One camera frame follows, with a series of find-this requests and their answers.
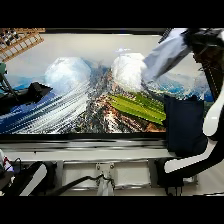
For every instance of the silver frame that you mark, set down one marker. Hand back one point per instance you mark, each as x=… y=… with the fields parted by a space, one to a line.
x=80 y=155

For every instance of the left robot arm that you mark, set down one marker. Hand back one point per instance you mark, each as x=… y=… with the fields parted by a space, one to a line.
x=15 y=101

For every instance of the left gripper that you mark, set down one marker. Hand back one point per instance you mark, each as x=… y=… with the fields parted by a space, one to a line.
x=38 y=90

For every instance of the navy blue garment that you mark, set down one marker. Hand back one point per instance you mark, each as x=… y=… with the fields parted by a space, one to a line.
x=183 y=126

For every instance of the light blue shirt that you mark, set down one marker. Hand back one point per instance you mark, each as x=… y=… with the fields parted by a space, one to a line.
x=166 y=55

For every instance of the wooden rack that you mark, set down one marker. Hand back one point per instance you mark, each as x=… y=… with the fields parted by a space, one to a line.
x=18 y=43

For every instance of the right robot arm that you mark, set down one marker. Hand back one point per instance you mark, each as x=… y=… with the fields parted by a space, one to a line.
x=213 y=116

